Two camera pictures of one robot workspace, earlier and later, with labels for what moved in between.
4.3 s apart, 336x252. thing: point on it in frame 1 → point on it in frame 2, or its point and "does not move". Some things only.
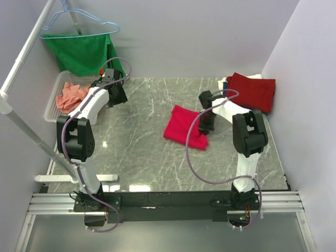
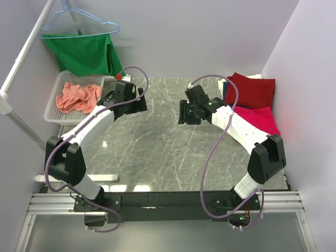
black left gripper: [122, 98] → [139, 106]
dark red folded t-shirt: [258, 93] does not move
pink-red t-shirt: [183, 127] → [261, 118]
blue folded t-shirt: [224, 86] does not move
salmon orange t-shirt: [72, 94] does not move
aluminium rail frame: [271, 203] does not move
